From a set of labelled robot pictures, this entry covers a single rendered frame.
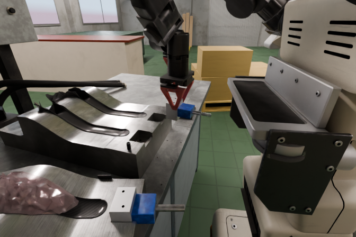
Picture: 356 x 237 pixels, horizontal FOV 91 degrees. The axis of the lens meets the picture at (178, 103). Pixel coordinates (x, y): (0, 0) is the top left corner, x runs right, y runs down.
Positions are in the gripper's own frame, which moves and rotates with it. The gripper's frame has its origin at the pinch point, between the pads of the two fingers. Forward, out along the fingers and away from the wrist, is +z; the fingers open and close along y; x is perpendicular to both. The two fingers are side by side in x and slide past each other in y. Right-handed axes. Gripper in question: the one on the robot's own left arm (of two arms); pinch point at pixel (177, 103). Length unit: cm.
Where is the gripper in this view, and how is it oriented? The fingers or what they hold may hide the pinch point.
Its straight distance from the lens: 52.7
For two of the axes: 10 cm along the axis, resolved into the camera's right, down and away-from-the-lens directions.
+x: 9.2, 1.7, -3.4
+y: -3.8, 4.0, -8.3
